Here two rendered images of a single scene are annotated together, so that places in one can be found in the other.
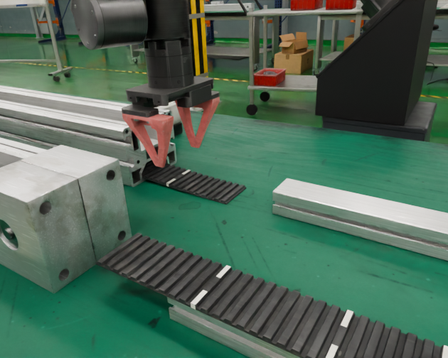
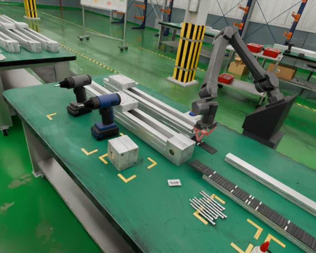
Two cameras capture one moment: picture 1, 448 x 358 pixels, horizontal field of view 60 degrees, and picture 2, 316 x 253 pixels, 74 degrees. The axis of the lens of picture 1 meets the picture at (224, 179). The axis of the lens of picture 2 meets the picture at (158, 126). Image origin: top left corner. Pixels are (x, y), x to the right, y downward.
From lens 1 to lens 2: 63 cm
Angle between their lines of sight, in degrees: 8
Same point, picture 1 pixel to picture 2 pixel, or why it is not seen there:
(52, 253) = (180, 159)
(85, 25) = (195, 110)
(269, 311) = (222, 181)
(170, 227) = (199, 157)
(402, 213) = (254, 170)
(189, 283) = (208, 172)
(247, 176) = (218, 147)
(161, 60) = (207, 118)
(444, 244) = (261, 179)
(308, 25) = not seen: hidden behind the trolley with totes
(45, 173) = (181, 142)
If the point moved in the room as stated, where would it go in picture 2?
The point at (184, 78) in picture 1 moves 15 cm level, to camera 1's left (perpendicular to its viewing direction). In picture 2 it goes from (211, 122) to (181, 116)
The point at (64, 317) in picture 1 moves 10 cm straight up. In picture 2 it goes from (181, 171) to (186, 153)
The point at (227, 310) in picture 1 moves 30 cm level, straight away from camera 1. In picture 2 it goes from (215, 179) to (212, 139)
